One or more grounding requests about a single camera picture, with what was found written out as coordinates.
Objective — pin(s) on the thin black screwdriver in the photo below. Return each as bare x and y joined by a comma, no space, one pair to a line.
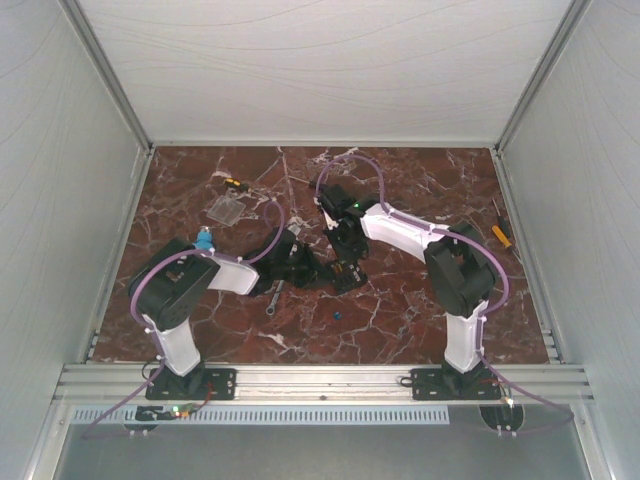
501,220

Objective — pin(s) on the black fuse box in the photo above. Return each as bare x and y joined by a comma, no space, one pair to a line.
346,277

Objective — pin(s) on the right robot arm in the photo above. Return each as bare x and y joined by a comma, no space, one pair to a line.
462,272

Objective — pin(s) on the yellow black small screwdriver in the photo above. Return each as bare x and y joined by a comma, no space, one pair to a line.
236,185

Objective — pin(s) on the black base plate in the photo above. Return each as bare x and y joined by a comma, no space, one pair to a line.
201,383
428,384

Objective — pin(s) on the silver combination wrench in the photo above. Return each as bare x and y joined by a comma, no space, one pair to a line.
271,308

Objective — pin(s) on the clear plastic fuse box lid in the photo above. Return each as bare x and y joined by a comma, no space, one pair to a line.
226,211

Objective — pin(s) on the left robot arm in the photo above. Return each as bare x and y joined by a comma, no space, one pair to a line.
166,290

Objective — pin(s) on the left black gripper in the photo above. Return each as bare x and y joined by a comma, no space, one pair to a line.
313,269

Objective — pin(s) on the black handle screwdriver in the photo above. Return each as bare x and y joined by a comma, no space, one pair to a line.
310,183

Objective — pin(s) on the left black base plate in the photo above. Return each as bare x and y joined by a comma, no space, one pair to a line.
201,383

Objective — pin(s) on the orange handle screwdriver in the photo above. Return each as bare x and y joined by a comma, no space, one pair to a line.
502,237

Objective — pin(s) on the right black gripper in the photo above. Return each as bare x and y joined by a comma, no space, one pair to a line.
347,255

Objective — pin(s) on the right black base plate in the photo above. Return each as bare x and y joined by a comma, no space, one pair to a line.
428,384

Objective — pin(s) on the grey slotted cable duct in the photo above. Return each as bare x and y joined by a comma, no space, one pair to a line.
309,415

